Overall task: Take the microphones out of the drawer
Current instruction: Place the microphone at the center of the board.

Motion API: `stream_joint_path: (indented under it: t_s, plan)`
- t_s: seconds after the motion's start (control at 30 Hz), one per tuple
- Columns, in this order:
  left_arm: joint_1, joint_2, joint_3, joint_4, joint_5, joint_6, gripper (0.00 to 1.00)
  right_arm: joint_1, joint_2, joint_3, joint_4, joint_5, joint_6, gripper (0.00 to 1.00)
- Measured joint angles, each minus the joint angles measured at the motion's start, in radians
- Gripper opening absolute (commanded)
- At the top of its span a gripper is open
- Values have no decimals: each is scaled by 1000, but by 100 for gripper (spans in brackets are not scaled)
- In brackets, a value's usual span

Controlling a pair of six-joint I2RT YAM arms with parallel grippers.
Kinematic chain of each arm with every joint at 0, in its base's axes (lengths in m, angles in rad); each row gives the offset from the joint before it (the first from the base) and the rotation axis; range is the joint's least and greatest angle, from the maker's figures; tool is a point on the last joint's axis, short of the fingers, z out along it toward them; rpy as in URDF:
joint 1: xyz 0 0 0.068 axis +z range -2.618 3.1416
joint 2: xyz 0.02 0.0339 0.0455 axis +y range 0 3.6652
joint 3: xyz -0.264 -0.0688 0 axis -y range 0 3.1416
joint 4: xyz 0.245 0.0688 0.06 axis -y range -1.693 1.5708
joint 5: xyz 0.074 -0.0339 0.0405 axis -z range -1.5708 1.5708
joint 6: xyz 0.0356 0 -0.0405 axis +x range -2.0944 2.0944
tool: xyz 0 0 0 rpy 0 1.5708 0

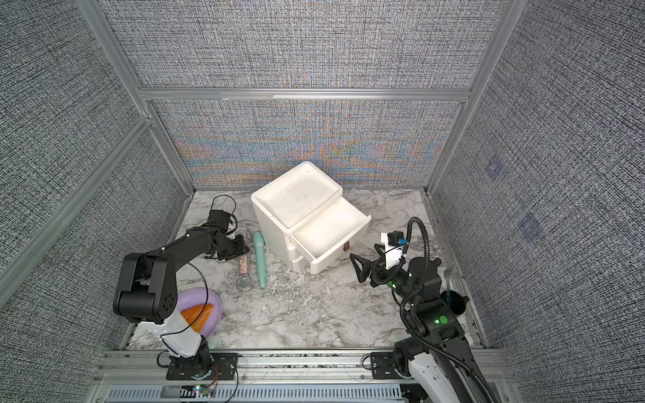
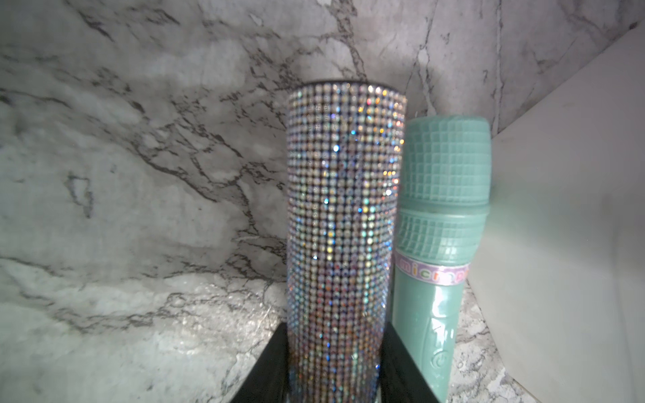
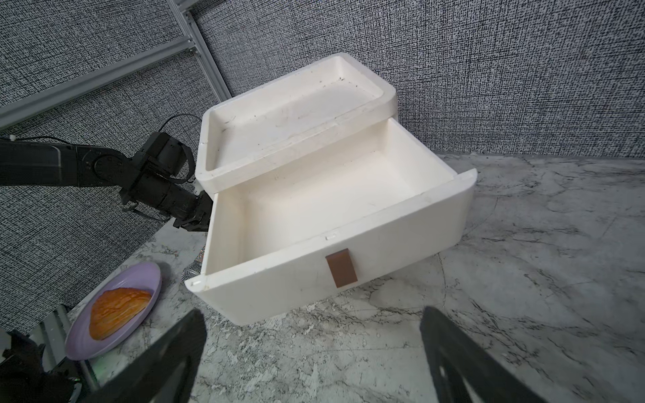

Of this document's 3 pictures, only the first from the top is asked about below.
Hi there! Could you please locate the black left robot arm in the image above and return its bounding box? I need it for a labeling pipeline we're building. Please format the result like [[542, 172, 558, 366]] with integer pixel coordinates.
[[113, 209, 249, 361]]

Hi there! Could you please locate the white drawer cabinet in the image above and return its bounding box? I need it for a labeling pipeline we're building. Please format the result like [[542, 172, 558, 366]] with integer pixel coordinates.
[[251, 161, 343, 270]]

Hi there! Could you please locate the white top drawer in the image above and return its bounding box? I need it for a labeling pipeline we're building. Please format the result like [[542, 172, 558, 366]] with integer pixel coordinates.
[[292, 197, 371, 275]]

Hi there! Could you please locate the mint green microphone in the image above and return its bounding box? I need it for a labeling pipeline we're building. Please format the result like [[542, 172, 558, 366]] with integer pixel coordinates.
[[253, 231, 267, 289]]

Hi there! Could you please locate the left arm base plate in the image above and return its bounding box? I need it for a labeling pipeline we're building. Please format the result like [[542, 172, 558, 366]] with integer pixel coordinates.
[[166, 353, 239, 381]]

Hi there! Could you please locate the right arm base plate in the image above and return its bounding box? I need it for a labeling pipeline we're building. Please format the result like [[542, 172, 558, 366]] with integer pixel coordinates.
[[370, 352, 403, 380]]

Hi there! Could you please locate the left camera cable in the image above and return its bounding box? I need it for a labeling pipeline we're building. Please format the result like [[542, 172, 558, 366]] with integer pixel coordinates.
[[208, 194, 239, 233]]

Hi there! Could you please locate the aluminium front rail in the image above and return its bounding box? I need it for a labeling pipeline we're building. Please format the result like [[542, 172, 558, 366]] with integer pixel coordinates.
[[90, 347, 510, 403]]

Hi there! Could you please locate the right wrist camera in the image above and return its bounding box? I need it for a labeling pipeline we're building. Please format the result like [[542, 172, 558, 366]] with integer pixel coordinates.
[[381, 231, 407, 270]]

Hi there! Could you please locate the purple plate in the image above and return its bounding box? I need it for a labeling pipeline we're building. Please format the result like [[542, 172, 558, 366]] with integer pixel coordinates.
[[177, 288, 223, 339]]

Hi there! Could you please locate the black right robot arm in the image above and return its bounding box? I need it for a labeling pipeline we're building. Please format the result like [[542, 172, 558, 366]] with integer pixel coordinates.
[[349, 245, 498, 402]]

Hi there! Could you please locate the orange pastry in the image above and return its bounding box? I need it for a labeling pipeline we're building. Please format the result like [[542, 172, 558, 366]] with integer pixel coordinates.
[[181, 303, 214, 334]]

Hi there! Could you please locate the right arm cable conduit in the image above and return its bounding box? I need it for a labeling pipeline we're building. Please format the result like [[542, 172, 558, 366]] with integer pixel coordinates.
[[397, 216, 497, 403]]

